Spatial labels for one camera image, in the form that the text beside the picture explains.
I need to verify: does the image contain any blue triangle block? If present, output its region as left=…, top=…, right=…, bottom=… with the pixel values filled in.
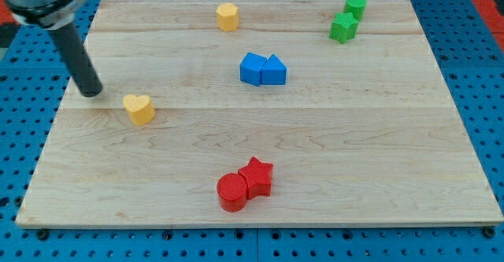
left=260, top=54, right=287, bottom=85

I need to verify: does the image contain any blue cube block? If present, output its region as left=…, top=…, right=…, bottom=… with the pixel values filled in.
left=239, top=53, right=267, bottom=87

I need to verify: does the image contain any yellow heart block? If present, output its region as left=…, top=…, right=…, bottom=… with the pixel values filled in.
left=123, top=94, right=156, bottom=126

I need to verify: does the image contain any light wooden board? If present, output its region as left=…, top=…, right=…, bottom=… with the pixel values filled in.
left=17, top=0, right=503, bottom=230

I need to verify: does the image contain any green star block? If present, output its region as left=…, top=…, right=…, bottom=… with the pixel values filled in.
left=328, top=13, right=359, bottom=44

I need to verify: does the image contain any red cylinder block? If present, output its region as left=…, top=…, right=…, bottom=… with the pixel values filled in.
left=217, top=173, right=247, bottom=212

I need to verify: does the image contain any yellow hexagon block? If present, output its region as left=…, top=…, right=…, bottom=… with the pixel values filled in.
left=216, top=3, right=239, bottom=31

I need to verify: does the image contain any green cylinder block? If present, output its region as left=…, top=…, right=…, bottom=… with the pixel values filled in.
left=343, top=0, right=367, bottom=21

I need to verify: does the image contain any red star block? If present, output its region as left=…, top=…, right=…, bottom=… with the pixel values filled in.
left=239, top=157, right=273, bottom=200

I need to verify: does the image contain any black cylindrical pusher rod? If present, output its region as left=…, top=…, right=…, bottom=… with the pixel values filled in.
left=48, top=22, right=102, bottom=98

